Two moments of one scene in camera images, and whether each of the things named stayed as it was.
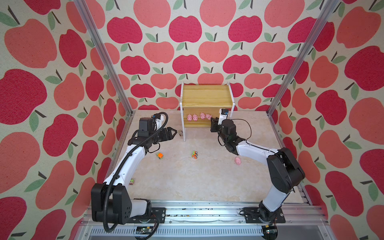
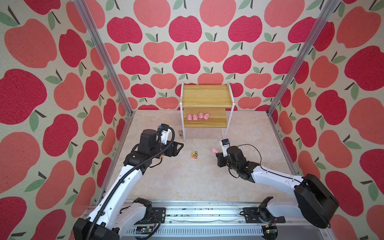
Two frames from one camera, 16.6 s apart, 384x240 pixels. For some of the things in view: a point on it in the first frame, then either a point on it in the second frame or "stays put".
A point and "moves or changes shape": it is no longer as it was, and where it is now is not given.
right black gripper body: (216, 127) → (223, 161)
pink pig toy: (238, 161) moves or changes shape
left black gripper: (164, 132) → (174, 152)
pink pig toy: (195, 117) stays put
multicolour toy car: (194, 154) stays put
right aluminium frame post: (310, 36) stays put
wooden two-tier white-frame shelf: (200, 103) stays put
